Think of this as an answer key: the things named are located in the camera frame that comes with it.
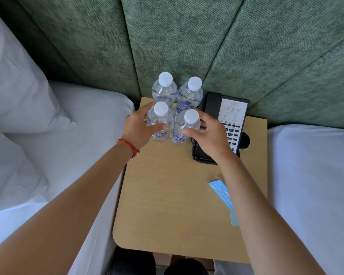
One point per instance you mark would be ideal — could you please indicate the person's leg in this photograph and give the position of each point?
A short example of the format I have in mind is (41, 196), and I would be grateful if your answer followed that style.
(186, 267)
(132, 262)

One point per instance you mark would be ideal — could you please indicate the white pillow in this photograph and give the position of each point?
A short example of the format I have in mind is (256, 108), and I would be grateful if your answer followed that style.
(17, 88)
(11, 174)

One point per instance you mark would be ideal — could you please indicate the green padded headboard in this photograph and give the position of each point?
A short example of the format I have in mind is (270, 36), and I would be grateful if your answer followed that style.
(189, 40)

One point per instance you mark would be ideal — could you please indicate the wooden nightstand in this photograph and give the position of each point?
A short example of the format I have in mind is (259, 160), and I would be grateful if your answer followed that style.
(172, 191)

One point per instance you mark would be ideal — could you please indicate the black white desk telephone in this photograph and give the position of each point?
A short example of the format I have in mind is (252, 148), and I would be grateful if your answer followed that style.
(233, 120)

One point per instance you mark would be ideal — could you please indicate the blue tent card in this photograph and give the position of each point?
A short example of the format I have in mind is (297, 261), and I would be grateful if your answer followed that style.
(220, 191)

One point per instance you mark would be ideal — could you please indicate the person's left leg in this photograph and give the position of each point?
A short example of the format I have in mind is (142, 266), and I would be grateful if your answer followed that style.
(132, 262)

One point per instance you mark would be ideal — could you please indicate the person's right hand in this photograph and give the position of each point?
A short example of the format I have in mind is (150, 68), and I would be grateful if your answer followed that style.
(212, 140)

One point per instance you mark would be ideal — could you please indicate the person's left hand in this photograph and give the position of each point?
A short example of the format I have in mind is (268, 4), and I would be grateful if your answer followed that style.
(137, 131)

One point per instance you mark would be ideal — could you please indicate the clear plastic water bottle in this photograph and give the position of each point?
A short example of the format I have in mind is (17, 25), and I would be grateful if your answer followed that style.
(164, 88)
(185, 126)
(189, 95)
(160, 120)

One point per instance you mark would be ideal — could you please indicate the person's right leg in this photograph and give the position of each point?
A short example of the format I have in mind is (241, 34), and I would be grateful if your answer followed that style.
(186, 267)

